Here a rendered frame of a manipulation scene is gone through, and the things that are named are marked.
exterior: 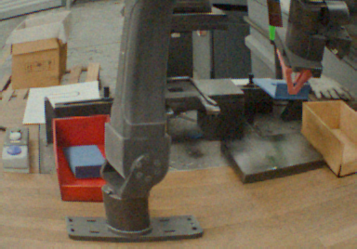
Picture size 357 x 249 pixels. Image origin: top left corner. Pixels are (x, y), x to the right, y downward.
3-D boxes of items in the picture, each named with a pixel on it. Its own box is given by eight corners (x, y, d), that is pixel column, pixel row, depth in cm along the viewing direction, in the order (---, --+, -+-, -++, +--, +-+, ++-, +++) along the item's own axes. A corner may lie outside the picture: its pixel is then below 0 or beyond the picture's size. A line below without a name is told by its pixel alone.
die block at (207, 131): (132, 147, 122) (131, 106, 120) (125, 128, 132) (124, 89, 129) (243, 137, 126) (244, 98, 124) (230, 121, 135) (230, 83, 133)
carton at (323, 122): (337, 182, 103) (342, 143, 100) (299, 139, 126) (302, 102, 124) (378, 170, 105) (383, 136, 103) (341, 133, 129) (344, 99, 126)
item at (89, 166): (77, 181, 105) (74, 164, 104) (63, 149, 118) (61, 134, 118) (114, 179, 107) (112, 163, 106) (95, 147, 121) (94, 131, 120)
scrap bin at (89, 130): (61, 201, 97) (56, 168, 95) (55, 148, 120) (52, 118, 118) (130, 203, 99) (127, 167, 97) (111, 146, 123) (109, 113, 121)
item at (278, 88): (276, 100, 102) (277, 82, 101) (252, 80, 117) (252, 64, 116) (310, 100, 103) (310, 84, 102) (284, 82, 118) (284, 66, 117)
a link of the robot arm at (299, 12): (310, 16, 97) (312, -12, 92) (327, 36, 93) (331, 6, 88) (281, 17, 94) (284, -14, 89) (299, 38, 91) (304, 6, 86)
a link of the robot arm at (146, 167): (134, 129, 90) (95, 135, 88) (161, 152, 82) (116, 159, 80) (137, 174, 92) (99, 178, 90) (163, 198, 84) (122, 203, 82)
